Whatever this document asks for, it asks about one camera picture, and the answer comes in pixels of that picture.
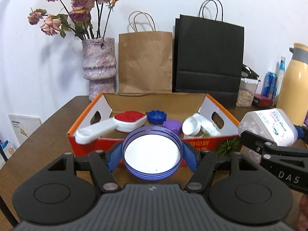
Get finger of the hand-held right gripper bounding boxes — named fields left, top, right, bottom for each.
left=294, top=125, right=308, bottom=140
left=241, top=130, right=306, bottom=161

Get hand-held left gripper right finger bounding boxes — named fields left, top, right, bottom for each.
left=182, top=141, right=267, bottom=193

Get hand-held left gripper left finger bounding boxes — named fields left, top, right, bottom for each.
left=47, top=142, right=126, bottom=193

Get red cardboard box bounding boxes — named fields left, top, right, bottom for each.
left=67, top=93, right=241, bottom=167

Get white labelled plastic jar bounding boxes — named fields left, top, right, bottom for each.
left=238, top=108, right=299, bottom=147

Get white ribbed screw cap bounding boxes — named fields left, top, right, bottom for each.
left=182, top=116, right=201, bottom=135

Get large blue-rimmed white lid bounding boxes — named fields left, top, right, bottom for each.
left=121, top=126, right=184, bottom=181

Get white spray bottle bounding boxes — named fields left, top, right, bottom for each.
left=192, top=113, right=221, bottom=137

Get purple plastic cap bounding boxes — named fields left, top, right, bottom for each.
left=162, top=120, right=183, bottom=134

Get white red lint brush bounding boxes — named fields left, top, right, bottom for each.
left=75, top=111, right=147, bottom=145

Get blue plastic cap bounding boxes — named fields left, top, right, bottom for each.
left=147, top=110, right=167, bottom=126

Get person's right hand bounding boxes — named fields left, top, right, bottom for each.
left=298, top=192, right=308, bottom=224

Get dark red small box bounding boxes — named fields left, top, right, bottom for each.
left=253, top=94, right=275, bottom=108

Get yellow thermos jug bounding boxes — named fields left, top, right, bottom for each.
left=275, top=43, right=308, bottom=126

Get clear food container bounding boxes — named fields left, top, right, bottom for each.
left=236, top=64, right=261, bottom=107

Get blue drink can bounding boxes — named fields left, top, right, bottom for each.
left=261, top=71, right=277, bottom=99

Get clear bottle blue cap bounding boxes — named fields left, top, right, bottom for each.
left=274, top=56, right=286, bottom=101

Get mottled pink ceramic vase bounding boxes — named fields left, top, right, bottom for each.
left=82, top=38, right=117, bottom=101

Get white flat board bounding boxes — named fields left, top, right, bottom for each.
left=8, top=114, right=42, bottom=148

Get black paper bag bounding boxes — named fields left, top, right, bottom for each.
left=172, top=0, right=245, bottom=109

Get brown paper bag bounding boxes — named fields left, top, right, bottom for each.
left=118, top=11, right=173, bottom=93

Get blue tissue packages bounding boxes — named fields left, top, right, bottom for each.
left=0, top=138, right=16, bottom=162

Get black tripod leg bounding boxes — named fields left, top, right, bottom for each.
left=0, top=194, right=18, bottom=229

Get dried pink roses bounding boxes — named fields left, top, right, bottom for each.
left=28, top=0, right=121, bottom=40

